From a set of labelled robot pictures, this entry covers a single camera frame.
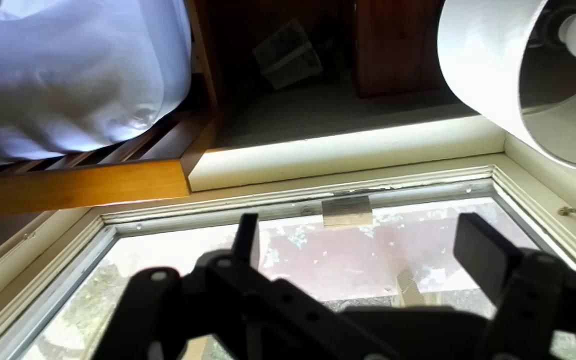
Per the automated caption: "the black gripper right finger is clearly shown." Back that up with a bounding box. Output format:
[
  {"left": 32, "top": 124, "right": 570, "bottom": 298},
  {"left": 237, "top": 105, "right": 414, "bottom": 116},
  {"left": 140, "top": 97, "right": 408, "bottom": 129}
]
[{"left": 451, "top": 211, "right": 524, "bottom": 305}]

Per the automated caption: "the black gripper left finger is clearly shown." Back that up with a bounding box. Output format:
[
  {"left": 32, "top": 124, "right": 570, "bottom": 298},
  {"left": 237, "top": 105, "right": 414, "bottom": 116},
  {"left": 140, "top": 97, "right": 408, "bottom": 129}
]
[{"left": 232, "top": 214, "right": 259, "bottom": 267}]

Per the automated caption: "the white lamp shade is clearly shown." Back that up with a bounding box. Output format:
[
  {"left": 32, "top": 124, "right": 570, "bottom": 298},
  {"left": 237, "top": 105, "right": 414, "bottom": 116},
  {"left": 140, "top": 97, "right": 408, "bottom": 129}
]
[{"left": 436, "top": 0, "right": 576, "bottom": 170}]

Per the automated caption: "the white pillow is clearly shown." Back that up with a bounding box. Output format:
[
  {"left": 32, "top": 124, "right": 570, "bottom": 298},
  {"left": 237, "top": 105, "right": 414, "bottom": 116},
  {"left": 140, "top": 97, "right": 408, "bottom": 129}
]
[{"left": 0, "top": 0, "right": 192, "bottom": 163}]

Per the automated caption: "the white window frame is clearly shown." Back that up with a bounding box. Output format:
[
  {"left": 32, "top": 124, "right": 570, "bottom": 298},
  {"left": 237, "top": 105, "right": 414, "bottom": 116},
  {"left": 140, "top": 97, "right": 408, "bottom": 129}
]
[{"left": 0, "top": 118, "right": 576, "bottom": 360}]

